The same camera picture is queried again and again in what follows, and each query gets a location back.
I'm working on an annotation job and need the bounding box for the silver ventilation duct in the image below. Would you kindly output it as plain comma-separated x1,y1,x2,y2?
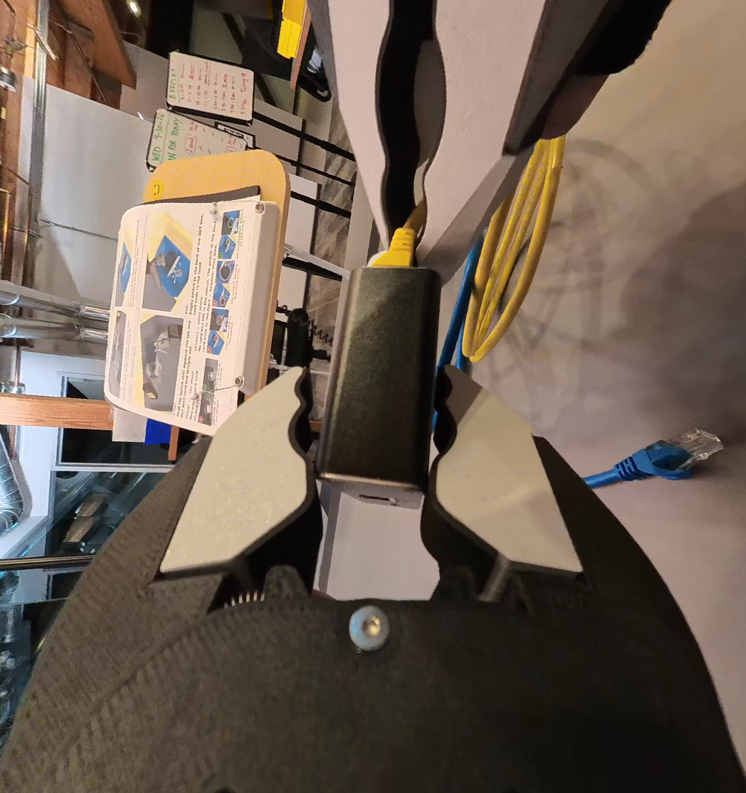
0,421,34,547

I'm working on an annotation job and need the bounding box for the wooden shelf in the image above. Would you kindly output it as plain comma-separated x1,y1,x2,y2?
0,392,115,431

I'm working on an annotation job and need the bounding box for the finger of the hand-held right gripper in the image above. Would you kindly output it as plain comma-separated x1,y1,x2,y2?
419,0,603,264
326,0,439,249

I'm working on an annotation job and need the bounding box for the yellow plastic bin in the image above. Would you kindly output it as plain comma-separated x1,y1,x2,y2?
276,0,313,59

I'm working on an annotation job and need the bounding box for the handwritten whiteboard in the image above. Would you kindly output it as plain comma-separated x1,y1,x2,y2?
165,51,255,126
147,108,250,173

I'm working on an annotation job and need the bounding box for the blue ethernet cable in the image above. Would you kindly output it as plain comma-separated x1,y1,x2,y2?
432,228,724,490

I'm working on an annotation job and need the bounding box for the yellow ethernet cable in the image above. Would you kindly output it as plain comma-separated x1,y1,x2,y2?
373,135,567,363

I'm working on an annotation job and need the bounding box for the black ethernet splitter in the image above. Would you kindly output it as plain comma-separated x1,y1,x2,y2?
314,265,443,510

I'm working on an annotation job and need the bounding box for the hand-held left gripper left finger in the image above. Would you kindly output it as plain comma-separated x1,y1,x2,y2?
156,366,324,611

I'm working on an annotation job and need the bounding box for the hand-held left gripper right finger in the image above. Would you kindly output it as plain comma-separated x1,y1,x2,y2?
423,364,584,603

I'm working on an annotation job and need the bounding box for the black coiled cord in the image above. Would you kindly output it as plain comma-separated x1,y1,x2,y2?
279,302,338,349

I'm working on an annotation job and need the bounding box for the printed instruction sheet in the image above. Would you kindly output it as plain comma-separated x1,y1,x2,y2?
103,197,281,434

